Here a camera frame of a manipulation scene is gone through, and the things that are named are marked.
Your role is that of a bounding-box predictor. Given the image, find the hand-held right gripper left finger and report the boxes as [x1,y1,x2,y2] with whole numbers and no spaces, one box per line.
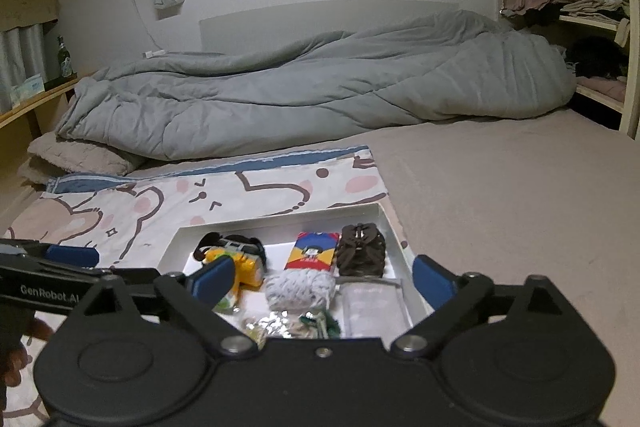
[79,256,257,356]

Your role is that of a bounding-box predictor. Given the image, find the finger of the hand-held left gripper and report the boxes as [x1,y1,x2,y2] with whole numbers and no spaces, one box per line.
[0,239,100,270]
[92,268,160,294]

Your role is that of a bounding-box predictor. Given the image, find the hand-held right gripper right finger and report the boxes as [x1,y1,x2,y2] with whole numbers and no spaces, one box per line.
[390,254,571,356]

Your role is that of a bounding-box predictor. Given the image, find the yellow headlamp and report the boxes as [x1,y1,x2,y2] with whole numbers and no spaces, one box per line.
[191,232,267,314]

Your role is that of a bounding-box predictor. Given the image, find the white cardboard box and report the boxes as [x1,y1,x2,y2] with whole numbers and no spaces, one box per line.
[157,202,436,342]

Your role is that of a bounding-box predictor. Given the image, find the clear plastic packet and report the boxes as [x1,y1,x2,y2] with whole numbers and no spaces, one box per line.
[340,279,413,338]

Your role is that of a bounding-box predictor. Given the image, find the bag of hair ties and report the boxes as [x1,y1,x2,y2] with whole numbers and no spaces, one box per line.
[242,312,301,348]

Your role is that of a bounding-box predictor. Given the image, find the dark hair claw clip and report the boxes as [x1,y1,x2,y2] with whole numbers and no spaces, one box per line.
[334,223,387,278]

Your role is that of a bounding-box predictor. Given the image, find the white knitted bundle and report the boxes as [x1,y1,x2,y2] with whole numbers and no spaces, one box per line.
[265,267,337,310]

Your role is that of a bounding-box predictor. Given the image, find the colourful card box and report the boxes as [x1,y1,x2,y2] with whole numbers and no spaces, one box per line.
[286,232,341,276]

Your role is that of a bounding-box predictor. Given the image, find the green hair clips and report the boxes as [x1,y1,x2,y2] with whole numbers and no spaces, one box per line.
[299,309,342,339]

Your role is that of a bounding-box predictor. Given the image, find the person's left hand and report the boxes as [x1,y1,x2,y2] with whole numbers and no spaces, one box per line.
[0,316,53,388]

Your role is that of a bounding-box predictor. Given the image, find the printed cartoon blanket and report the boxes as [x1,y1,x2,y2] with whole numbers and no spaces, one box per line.
[0,146,388,427]

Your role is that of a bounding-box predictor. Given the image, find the beige pillow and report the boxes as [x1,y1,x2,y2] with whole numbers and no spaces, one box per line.
[17,131,146,185]

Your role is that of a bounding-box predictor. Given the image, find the wooden bedside shelf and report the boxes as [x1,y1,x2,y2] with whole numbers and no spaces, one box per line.
[0,74,78,142]

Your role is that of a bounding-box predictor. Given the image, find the tissue pack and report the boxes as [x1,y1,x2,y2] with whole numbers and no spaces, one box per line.
[11,73,45,105]

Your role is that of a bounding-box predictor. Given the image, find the green glass bottle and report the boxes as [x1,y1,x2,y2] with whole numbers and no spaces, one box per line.
[55,36,75,78]

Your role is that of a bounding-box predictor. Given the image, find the grey curtain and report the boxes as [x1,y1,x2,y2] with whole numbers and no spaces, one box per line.
[0,23,48,112]

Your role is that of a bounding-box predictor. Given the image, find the grey duvet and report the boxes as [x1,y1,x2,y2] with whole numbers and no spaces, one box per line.
[55,11,576,158]

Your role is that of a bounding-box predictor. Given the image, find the brown cardboard pelmet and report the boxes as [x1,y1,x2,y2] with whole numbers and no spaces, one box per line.
[0,0,61,30]

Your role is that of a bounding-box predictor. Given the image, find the folded pink cloth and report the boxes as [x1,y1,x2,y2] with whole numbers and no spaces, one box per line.
[575,76,628,101]

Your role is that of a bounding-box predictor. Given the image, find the white headboard panel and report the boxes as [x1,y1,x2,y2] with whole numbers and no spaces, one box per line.
[199,0,461,52]

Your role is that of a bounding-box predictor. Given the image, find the dark clothes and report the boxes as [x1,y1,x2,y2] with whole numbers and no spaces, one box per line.
[565,36,628,80]

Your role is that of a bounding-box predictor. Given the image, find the beige clothes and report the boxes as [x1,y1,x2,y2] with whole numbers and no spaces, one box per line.
[560,0,631,48]

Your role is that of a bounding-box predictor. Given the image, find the wooden cubby shelf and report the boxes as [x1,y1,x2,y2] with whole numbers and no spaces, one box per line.
[492,0,640,138]

